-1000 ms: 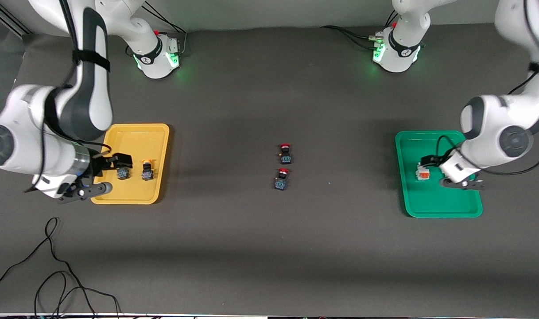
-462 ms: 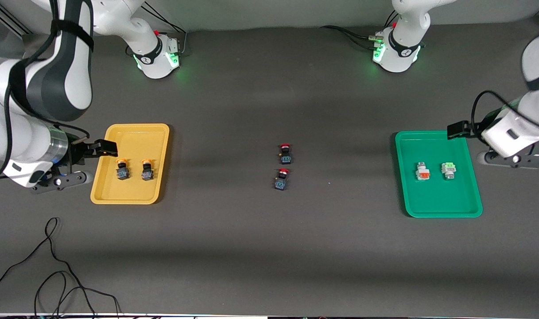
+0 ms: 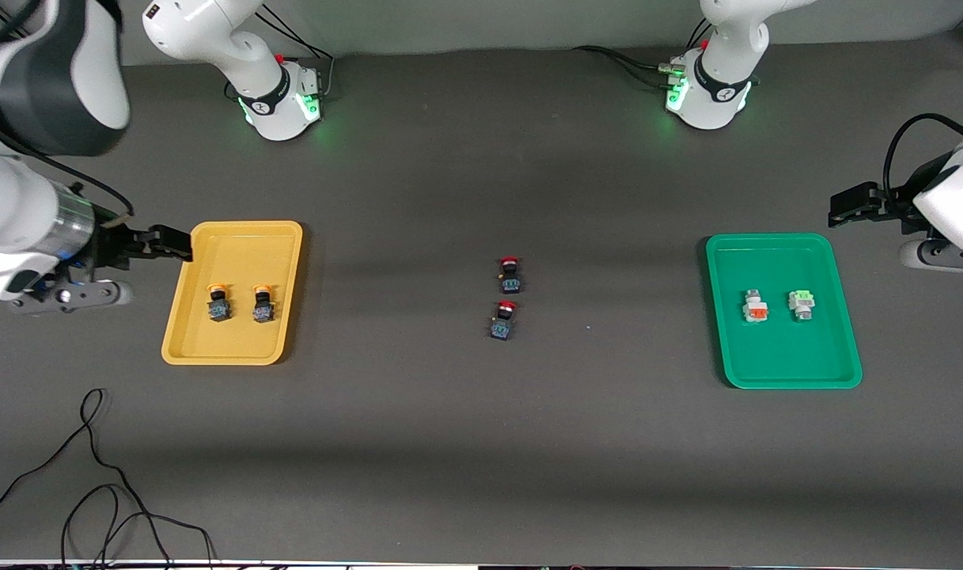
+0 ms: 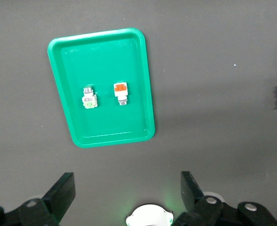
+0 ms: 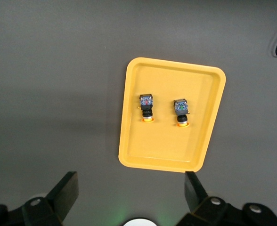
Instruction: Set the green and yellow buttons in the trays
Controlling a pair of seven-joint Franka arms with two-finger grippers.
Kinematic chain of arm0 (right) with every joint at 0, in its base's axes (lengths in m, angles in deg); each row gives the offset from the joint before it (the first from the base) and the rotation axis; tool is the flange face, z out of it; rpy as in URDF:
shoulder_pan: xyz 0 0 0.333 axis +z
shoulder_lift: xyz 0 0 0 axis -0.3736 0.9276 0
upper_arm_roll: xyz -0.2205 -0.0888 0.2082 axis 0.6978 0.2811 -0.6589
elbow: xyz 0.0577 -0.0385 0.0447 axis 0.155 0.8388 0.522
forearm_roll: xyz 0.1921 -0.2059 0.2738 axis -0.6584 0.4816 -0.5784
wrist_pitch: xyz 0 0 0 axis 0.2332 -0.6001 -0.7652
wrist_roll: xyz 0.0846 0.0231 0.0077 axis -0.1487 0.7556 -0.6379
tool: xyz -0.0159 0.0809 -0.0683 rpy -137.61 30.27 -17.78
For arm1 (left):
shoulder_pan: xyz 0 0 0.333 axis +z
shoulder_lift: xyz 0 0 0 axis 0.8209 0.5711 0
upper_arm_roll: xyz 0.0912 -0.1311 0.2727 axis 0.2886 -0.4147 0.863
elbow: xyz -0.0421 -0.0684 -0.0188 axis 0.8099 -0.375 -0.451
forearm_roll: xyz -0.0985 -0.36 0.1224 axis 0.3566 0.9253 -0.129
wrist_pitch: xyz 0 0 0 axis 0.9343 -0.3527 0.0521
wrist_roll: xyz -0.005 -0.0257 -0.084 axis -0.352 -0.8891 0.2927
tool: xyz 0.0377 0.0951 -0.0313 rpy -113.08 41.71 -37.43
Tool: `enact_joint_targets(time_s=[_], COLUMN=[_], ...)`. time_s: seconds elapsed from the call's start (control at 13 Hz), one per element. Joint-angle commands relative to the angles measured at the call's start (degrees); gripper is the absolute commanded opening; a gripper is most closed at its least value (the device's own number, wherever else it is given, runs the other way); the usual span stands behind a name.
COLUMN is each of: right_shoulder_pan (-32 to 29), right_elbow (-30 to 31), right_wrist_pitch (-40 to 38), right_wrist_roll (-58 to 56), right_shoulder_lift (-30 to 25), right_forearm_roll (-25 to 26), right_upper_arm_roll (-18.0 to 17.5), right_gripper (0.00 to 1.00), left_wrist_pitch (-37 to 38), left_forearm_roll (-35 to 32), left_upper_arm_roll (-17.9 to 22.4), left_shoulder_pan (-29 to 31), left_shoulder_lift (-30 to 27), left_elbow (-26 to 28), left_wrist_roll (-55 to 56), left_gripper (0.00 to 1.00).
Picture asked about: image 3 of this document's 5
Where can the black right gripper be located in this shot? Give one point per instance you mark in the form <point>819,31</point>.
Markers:
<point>112,246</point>

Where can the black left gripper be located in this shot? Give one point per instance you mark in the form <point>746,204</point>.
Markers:
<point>899,203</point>

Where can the yellow push button switch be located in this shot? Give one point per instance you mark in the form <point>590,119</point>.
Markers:
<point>264,305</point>
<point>219,305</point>

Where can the white switch with green button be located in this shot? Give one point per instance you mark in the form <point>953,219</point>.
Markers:
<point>802,305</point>

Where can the white switch with orange button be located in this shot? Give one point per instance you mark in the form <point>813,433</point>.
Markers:
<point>756,307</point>

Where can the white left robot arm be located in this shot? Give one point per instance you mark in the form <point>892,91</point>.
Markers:
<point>960,198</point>

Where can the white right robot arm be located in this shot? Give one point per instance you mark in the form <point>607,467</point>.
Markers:
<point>14,214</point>

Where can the yellow plastic tray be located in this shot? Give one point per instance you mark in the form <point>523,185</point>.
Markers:
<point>232,261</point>

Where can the green plastic tray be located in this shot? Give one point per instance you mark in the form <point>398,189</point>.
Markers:
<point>778,356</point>

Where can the dark grey table mat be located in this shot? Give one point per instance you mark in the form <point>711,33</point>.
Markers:
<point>481,443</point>

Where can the red push button switch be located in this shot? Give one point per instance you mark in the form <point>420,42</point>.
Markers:
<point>503,321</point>
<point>510,275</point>

